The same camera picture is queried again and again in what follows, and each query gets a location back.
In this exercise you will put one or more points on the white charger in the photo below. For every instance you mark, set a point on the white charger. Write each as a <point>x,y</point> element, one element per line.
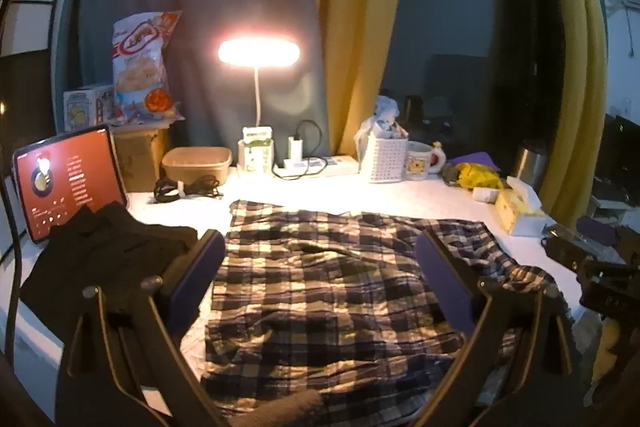
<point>294,149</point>

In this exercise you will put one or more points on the white cartoon mug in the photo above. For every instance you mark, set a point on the white cartoon mug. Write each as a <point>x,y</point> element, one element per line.
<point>419,163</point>

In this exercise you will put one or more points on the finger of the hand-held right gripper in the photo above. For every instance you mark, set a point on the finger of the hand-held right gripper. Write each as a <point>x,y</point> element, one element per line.
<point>562,248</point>
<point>595,230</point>

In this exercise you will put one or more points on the purple cloth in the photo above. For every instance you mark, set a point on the purple cloth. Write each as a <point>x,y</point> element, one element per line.
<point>477,158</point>

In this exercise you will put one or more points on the snack bag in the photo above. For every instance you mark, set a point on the snack bag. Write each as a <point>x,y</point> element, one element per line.
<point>142,67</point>

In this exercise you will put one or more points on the black garment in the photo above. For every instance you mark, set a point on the black garment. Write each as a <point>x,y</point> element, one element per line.
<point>100,252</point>

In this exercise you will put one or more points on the tablet with red screen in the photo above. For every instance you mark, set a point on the tablet with red screen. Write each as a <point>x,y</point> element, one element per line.
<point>65,179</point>

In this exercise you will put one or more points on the white plastic basket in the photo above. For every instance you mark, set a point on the white plastic basket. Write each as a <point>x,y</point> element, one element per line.
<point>389,162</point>

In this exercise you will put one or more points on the white tissue wad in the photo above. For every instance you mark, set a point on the white tissue wad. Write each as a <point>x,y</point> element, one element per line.
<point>484,195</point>

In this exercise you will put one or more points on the stainless steel cup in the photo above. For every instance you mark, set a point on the stainless steel cup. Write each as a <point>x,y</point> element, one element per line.
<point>531,169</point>

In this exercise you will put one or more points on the beige plastic basin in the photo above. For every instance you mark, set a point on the beige plastic basin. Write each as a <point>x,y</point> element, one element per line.
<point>196,164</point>

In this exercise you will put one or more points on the cardboard box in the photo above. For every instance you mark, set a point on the cardboard box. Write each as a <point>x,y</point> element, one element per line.
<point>140,157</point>

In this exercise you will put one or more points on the white plastic bag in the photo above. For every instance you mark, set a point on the white plastic bag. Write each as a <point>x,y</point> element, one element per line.
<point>382,117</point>

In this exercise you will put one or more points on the plaid checked shirt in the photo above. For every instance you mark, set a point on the plaid checked shirt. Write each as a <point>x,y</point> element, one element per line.
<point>325,287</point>

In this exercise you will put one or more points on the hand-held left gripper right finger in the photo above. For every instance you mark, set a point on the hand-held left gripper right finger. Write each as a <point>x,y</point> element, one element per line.
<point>446,287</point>

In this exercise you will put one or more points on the white power strip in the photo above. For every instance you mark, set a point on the white power strip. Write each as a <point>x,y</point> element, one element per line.
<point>335,166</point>

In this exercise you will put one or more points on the white desk lamp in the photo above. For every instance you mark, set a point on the white desk lamp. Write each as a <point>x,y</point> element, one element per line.
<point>259,53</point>

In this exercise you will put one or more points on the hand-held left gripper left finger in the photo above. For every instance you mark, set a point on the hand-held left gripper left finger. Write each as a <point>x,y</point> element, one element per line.
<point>199,274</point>

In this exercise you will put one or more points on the small grey-green packet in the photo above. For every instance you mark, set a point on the small grey-green packet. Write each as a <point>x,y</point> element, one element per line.
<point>451,173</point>

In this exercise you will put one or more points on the tissue box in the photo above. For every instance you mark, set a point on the tissue box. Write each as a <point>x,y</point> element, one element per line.
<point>520,207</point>

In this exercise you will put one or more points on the yellow duck print bag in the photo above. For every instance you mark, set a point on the yellow duck print bag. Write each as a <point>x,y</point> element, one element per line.
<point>480,177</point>

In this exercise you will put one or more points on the small printed box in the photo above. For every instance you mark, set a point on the small printed box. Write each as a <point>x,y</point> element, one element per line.
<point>87,107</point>

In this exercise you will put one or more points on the yellow curtain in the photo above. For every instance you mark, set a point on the yellow curtain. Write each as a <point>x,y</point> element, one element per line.
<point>575,82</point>
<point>355,32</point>

